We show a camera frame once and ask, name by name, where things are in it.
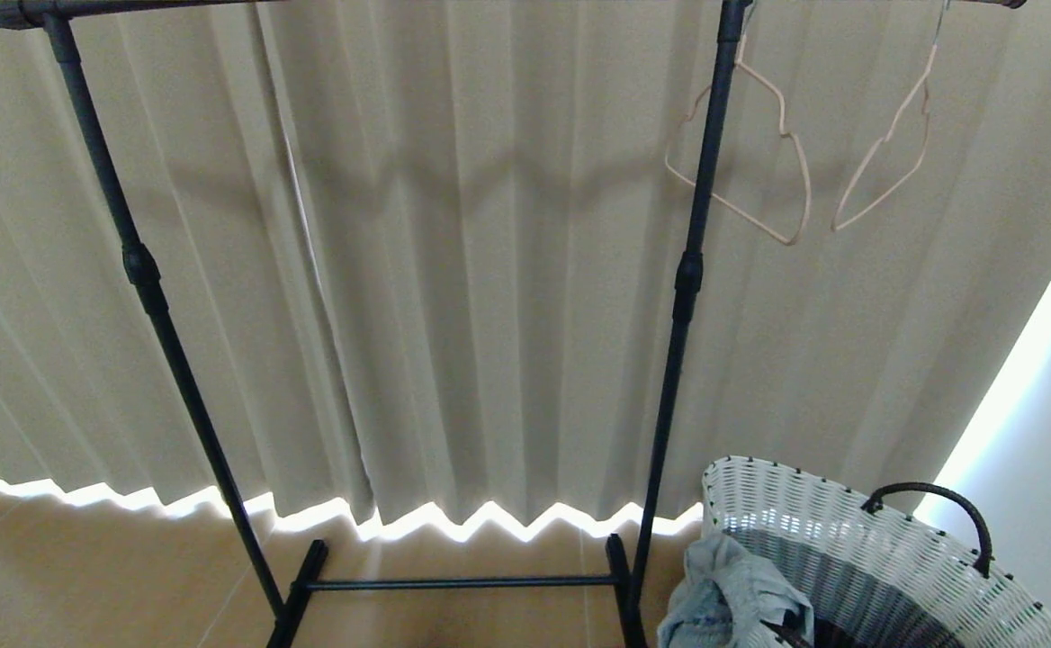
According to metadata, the beige curtain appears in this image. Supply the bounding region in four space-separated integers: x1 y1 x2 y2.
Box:
0 0 1051 543

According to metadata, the pale blue garment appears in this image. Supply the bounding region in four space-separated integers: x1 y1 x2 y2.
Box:
657 531 816 648

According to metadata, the pink clothes hanger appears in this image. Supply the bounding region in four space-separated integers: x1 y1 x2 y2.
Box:
665 34 813 247
831 0 951 233

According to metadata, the white laundry basket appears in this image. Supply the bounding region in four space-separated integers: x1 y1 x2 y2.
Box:
701 455 1051 648

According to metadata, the black clothes rack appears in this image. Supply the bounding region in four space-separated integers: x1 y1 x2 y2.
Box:
0 0 1028 648

